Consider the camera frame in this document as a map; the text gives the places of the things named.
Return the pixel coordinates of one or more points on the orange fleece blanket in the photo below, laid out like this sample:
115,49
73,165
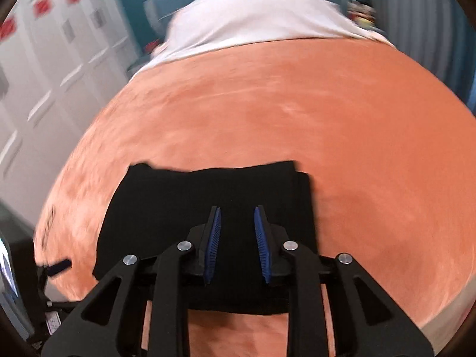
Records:
334,137

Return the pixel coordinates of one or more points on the white wardrobe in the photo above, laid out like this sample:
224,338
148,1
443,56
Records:
55,81

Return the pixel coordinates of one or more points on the black pants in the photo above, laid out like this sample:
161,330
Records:
156,208

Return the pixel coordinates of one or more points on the blue-grey nightstand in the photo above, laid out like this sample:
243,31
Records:
139,67

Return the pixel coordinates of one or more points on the grey pleated curtain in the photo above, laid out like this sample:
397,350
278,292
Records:
420,26

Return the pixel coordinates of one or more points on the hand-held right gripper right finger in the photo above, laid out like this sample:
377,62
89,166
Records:
262,245

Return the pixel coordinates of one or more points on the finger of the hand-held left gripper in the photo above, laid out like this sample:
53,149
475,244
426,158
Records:
59,266

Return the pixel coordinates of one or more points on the white quilt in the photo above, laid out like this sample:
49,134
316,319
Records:
260,18

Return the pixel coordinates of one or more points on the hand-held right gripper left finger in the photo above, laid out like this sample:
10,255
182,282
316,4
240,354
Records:
212,245

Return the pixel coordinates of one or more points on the red boxes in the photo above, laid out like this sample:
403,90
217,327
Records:
151,46

